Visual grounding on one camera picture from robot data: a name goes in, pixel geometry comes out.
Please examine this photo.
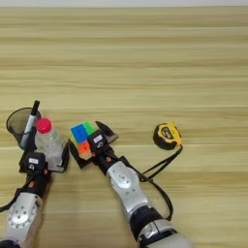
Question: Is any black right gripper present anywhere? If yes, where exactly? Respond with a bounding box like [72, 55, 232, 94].
[67, 120, 131, 176]

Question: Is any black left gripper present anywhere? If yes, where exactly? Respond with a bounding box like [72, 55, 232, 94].
[18, 128, 71, 199]

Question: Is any clear bottle with red cap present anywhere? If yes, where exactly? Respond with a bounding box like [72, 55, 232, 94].
[34, 117, 66, 170]

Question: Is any colourful puzzle cube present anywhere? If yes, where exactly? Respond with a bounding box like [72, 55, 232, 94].
[70, 121, 96, 161]

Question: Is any yellow black tape measure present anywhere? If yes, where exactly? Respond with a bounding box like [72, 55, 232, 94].
[140, 121, 184, 181]

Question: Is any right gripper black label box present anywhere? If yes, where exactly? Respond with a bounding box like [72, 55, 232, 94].
[87, 129, 109, 153]

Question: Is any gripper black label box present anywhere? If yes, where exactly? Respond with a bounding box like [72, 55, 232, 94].
[87, 129, 109, 153]
[24, 151, 47, 174]

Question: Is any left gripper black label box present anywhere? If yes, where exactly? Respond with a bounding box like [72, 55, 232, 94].
[24, 151, 47, 174]

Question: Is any white marker with black cap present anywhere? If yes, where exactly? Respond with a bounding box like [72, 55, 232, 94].
[19, 100, 42, 148]

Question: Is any black mesh pen cup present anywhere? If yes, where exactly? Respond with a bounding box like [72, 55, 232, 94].
[5, 107, 43, 151]

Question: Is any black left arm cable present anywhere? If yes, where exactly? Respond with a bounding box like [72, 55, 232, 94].
[0, 189, 24, 213]

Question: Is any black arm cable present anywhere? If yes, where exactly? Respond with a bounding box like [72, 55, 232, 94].
[125, 160, 174, 222]
[0, 189, 24, 213]

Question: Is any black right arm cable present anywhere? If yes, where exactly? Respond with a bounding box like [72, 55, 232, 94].
[125, 160, 174, 222]

